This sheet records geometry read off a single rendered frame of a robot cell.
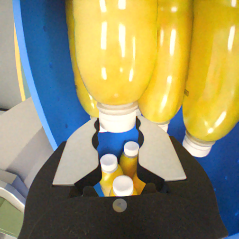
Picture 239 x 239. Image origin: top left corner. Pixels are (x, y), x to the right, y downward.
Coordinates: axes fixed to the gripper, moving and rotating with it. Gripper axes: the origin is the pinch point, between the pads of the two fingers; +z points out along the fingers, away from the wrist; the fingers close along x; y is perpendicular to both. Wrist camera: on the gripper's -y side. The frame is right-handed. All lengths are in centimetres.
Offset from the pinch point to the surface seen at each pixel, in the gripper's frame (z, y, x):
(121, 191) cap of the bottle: -1.4, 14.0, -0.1
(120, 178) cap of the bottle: 1.4, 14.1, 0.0
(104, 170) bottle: 4.7, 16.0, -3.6
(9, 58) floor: 110, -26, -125
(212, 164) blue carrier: 0.4, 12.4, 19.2
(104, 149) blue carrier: 10.0, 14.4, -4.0
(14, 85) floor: 110, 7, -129
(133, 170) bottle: 7.0, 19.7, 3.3
